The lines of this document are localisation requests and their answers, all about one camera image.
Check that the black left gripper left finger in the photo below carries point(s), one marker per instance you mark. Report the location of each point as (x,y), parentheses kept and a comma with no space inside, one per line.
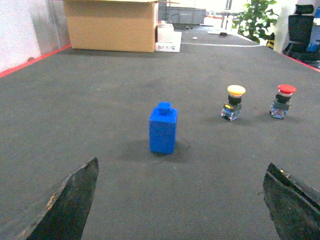
(59,213)

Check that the white flat box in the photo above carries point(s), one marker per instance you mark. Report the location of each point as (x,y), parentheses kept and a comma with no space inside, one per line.
(168,40)

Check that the red mushroom push button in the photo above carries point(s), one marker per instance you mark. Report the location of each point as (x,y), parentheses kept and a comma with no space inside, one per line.
(281,104)

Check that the black office chair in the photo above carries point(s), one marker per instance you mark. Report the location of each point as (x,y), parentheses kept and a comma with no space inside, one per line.
(300,26)

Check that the yellow mushroom push button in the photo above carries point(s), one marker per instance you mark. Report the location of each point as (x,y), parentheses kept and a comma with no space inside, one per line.
(231,110)

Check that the blue block part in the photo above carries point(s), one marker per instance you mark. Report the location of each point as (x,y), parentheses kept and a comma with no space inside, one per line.
(162,128)

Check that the dark grey crate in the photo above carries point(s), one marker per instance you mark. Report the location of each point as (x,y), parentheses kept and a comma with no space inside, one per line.
(181,15)

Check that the red conveyor side rail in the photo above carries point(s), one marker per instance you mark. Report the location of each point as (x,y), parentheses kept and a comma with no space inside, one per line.
(35,60)

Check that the green potted plant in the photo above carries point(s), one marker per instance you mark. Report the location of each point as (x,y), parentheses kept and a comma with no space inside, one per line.
(255,20)

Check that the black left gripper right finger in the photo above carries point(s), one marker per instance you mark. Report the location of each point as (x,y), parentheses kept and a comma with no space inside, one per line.
(294,206)

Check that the brown cardboard box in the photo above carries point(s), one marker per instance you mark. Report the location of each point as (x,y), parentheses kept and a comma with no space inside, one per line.
(112,25)

